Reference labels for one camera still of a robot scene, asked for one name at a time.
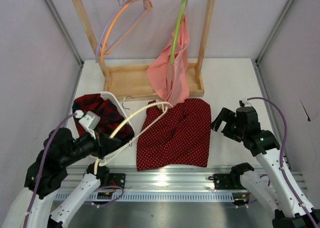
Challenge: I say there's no cream hanger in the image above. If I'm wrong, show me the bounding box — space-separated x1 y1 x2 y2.
93 97 174 176

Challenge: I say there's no red polka dot skirt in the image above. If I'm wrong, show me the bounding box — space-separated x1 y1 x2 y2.
136 98 212 171

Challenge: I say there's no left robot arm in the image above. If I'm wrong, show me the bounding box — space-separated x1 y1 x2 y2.
3 128 124 227

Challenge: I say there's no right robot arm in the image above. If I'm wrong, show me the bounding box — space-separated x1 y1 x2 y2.
209 106 320 227

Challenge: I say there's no pink pleated skirt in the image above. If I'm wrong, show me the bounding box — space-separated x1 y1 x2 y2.
146 16 190 106

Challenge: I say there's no green hanger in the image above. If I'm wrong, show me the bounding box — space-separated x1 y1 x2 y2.
169 0 189 65

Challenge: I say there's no orange hanger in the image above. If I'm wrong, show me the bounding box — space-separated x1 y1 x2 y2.
100 0 153 56

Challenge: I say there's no purple hanger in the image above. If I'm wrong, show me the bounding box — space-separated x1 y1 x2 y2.
95 0 153 63

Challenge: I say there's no red plaid garment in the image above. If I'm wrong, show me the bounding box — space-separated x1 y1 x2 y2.
72 93 135 158

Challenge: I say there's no white plastic basket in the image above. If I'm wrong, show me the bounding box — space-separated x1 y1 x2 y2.
72 91 136 160

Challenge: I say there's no wooden clothes rack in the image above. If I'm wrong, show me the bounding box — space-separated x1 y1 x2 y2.
72 0 215 100

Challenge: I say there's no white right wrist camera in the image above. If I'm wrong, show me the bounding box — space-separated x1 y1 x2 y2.
239 99 252 107

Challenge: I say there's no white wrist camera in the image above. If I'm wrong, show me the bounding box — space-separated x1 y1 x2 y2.
239 99 252 107
75 110 101 139

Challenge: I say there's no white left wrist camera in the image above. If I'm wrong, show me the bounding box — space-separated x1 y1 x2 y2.
75 110 101 139

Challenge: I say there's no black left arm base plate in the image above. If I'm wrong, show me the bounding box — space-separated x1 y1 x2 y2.
100 173 126 188

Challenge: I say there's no aluminium mounting rail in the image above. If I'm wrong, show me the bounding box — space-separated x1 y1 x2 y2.
61 165 308 192

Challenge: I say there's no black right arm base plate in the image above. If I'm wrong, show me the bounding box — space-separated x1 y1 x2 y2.
208 173 235 190

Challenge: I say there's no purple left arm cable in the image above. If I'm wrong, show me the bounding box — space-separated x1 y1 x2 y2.
23 112 125 228

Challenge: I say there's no white slotted cable duct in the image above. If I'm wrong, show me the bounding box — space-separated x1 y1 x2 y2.
53 192 236 202

